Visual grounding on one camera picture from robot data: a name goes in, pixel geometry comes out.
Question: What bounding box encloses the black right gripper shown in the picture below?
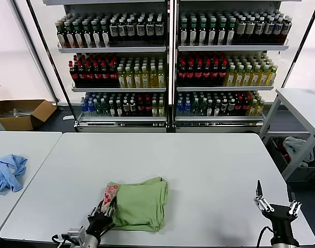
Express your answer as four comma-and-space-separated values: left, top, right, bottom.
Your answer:
253, 179, 303, 243

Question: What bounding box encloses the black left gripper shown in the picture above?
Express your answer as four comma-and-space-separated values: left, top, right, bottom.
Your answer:
86, 198, 118, 236

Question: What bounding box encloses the light green polo shirt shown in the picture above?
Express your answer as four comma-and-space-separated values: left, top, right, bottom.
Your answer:
99, 176, 170, 233

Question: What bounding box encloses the dark plastic storage crate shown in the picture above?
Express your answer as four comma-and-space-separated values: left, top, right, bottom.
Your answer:
267, 136, 315, 183

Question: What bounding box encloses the red garment in crate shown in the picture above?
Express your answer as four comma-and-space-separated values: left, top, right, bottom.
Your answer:
274, 139, 290, 164

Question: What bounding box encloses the grey white cloth pile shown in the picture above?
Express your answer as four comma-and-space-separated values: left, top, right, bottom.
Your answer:
282, 136, 314, 168

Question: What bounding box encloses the white side table with legs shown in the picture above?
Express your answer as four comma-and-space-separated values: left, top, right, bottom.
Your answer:
258, 87, 315, 182

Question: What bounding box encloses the crumpled light blue garment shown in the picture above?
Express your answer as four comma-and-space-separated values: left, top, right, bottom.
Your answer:
0, 154, 28, 195

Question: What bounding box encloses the open cardboard box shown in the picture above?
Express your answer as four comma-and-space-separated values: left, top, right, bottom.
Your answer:
0, 86, 58, 132

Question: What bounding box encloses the clear plastic packaging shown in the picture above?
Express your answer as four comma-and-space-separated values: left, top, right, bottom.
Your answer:
12, 108, 34, 117

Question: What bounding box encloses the white metal beverage shelf rack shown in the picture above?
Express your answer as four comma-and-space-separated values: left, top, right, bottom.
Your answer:
42, 0, 174, 133
173, 0, 290, 133

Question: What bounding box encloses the green cap dark tea bottle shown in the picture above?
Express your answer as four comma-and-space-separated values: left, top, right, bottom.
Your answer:
56, 22, 66, 49
226, 18, 237, 47
64, 21, 75, 49
91, 20, 101, 49
207, 18, 218, 47
217, 18, 227, 47
189, 18, 199, 47
82, 20, 93, 49
100, 20, 110, 48
198, 18, 208, 47
179, 18, 189, 47
72, 21, 84, 49

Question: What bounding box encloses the white cap beige label bottle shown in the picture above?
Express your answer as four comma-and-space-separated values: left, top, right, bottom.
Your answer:
245, 16, 256, 45
236, 16, 247, 45

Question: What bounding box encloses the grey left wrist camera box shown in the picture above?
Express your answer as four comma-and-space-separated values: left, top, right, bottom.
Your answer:
67, 225, 87, 240

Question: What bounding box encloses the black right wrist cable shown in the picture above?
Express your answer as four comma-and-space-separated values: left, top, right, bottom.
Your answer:
257, 225, 277, 248

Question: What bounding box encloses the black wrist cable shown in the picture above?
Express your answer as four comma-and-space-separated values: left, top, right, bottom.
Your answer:
257, 225, 277, 248
51, 233, 70, 245

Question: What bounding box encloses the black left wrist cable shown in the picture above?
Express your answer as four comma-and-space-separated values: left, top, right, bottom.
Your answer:
51, 233, 70, 245

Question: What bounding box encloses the black window frame post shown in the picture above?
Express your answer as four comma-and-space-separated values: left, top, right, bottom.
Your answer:
281, 3, 315, 88
12, 0, 58, 104
25, 0, 76, 122

